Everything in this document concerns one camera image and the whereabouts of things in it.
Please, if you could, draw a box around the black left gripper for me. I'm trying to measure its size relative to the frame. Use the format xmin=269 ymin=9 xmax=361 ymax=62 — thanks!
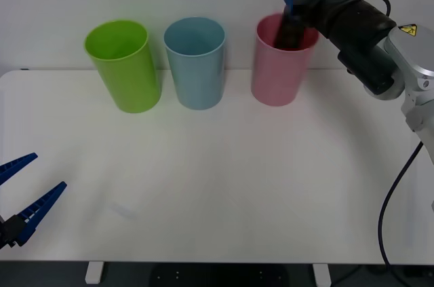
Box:
xmin=0 ymin=153 xmax=68 ymax=250

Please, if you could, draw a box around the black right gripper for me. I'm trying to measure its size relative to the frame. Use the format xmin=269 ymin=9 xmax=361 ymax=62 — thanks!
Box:
xmin=279 ymin=0 xmax=347 ymax=30

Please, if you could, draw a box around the small dark plastic bottle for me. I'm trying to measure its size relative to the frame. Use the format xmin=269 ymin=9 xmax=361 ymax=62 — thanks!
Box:
xmin=273 ymin=12 xmax=306 ymax=51

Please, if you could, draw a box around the pink plastic bin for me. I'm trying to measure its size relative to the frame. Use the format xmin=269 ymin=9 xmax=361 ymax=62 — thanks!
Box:
xmin=250 ymin=13 xmax=319 ymax=107

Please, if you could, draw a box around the white table foot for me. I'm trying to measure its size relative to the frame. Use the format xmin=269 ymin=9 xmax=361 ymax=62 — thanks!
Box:
xmin=84 ymin=261 xmax=104 ymax=284
xmin=311 ymin=264 xmax=332 ymax=286

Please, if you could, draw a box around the pale blue plastic bin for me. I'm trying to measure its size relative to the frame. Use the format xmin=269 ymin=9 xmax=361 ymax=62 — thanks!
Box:
xmin=163 ymin=17 xmax=226 ymax=111

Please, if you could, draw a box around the green plastic bin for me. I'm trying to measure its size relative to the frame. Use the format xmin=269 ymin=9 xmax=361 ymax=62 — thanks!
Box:
xmin=83 ymin=20 xmax=162 ymax=114

